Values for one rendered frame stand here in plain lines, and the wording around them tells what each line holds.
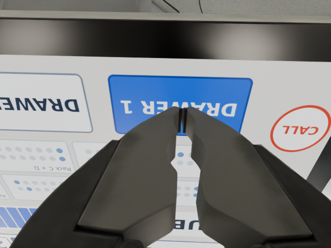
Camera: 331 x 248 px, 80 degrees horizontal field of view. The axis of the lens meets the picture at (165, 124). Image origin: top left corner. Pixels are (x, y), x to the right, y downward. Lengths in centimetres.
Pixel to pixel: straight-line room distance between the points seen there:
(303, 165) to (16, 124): 23
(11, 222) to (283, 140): 29
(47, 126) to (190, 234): 18
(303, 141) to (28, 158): 22
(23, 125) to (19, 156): 3
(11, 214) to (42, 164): 10
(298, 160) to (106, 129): 15
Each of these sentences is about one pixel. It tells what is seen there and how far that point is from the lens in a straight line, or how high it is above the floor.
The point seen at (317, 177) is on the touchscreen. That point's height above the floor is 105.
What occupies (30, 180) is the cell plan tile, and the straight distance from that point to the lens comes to 23.
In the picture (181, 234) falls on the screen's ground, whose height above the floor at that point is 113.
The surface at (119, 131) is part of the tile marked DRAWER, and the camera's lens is 15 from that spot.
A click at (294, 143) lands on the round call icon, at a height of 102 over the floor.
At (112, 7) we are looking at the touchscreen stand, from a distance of 28.
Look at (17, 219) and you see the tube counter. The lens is 29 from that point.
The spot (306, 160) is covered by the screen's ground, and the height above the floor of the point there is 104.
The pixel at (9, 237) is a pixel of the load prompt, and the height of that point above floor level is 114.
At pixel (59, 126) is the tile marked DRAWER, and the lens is 17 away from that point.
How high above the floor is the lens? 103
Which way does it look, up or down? 8 degrees down
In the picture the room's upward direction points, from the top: 178 degrees counter-clockwise
